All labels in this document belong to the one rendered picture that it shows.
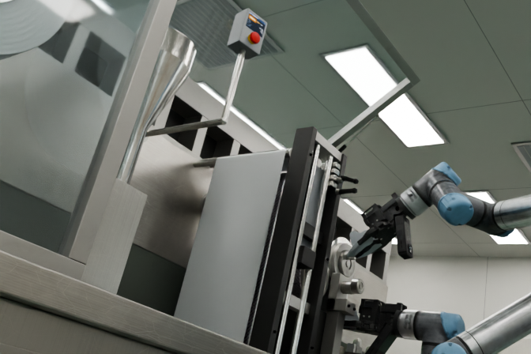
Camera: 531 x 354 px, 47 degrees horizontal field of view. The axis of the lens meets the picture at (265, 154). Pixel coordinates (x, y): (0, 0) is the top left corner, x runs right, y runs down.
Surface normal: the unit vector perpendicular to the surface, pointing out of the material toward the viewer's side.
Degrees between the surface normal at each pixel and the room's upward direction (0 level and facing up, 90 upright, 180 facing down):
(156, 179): 90
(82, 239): 90
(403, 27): 180
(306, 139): 90
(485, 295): 90
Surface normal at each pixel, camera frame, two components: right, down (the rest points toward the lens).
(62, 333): 0.78, -0.09
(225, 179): -0.58, -0.44
